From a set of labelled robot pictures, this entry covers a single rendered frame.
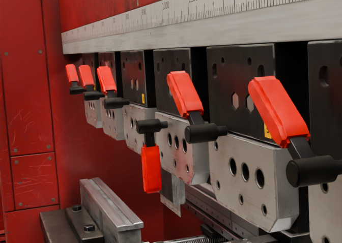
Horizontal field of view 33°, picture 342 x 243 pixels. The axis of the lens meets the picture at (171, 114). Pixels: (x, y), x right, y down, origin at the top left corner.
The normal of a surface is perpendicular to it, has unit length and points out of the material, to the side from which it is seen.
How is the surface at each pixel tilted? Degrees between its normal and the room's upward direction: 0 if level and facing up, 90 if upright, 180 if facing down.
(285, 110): 39
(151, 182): 91
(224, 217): 90
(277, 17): 90
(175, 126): 90
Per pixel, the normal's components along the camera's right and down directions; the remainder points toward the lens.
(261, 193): -0.95, 0.10
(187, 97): 0.15, -0.71
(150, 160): 0.31, 0.11
